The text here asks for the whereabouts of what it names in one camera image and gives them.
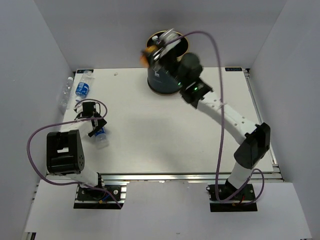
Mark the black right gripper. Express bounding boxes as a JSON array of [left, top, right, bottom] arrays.
[[140, 43, 185, 88]]

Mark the pepsi label clear bottle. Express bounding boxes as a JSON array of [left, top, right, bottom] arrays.
[[94, 127, 109, 149]]

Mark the small orange juice bottle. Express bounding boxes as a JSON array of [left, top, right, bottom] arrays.
[[140, 45, 158, 68]]

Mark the clear bottle blue label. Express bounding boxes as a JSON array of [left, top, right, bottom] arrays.
[[151, 35, 161, 45]]

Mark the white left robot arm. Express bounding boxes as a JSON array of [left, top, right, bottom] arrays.
[[46, 101, 109, 200]]

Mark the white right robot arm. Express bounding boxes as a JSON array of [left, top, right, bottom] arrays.
[[141, 45, 271, 203]]

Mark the dark blue gold-rimmed bin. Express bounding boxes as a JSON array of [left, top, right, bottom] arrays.
[[146, 30, 189, 95]]

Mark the blue corner sticker left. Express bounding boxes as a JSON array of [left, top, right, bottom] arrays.
[[76, 69, 94, 74]]

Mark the blue corner sticker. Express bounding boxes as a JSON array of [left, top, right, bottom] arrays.
[[76, 69, 94, 74], [225, 67, 243, 72]]

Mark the blue corner sticker right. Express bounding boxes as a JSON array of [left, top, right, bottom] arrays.
[[225, 67, 243, 72]]

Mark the clear bottle at left wall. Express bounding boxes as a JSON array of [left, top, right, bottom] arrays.
[[59, 77, 74, 113]]

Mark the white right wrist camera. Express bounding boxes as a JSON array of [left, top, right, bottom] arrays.
[[157, 28, 181, 56]]

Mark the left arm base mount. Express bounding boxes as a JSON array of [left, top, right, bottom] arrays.
[[73, 181, 127, 210]]

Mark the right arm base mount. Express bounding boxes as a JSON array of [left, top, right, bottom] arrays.
[[205, 183, 258, 213]]

